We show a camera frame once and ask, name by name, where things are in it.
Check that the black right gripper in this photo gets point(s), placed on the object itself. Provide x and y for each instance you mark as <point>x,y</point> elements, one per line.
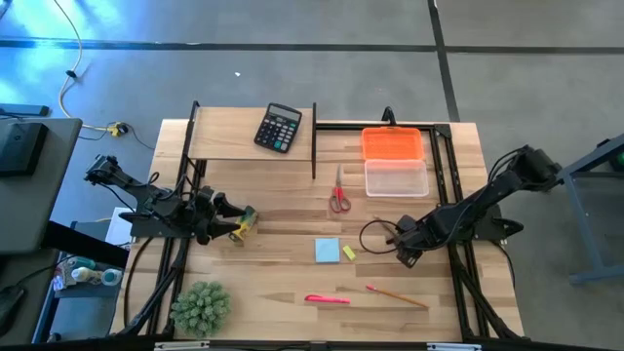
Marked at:
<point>412,234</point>

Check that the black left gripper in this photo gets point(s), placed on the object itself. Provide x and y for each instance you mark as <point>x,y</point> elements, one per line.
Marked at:
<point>205,214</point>

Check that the yellow green crayon box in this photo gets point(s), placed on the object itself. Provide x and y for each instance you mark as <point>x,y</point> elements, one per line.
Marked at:
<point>246,223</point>

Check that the wooden pencil with red eraser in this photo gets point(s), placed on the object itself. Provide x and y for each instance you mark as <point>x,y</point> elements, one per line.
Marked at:
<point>397,296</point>

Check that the yellow green eraser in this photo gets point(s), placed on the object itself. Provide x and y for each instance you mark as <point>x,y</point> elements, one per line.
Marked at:
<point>349,252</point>

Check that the blue sticky note pad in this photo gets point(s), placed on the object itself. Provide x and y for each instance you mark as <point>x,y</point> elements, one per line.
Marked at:
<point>327,250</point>

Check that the pink pen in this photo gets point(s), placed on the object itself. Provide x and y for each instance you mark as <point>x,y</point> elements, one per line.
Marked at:
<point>326,299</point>

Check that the clear pencil case orange lid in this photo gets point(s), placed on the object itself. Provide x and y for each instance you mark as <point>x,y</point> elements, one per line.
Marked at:
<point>392,161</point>

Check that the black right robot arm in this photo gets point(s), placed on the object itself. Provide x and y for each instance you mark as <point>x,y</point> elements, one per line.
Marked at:
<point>487,195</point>

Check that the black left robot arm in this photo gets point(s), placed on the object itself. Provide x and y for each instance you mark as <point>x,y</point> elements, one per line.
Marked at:
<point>161,207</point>

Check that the green artificial plant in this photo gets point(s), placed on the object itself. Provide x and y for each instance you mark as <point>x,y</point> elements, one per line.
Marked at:
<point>201,309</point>

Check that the black desk calculator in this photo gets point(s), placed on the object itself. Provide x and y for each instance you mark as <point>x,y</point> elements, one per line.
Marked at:
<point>278,128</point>

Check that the white paper sheet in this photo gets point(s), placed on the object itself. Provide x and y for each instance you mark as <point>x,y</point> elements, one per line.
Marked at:
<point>119,226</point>

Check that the white bottle teal cap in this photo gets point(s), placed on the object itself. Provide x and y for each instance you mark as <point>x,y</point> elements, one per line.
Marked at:
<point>95,276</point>

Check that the grey blue metal table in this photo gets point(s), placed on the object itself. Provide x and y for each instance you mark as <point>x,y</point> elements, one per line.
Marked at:
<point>585,219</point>

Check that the grey desk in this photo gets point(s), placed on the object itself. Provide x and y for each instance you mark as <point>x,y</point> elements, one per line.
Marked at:
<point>29,209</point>

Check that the black box device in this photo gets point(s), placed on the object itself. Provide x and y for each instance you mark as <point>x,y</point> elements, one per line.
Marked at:
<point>19,148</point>

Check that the black computer mouse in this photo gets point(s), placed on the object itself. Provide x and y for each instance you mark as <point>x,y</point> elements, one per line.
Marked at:
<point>10,307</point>

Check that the silver metal bracket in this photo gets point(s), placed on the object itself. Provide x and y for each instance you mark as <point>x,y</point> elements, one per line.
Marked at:
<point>181,345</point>
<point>453,347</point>

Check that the black aluminium frame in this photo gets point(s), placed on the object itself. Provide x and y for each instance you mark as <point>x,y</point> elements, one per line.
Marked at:
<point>375,127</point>

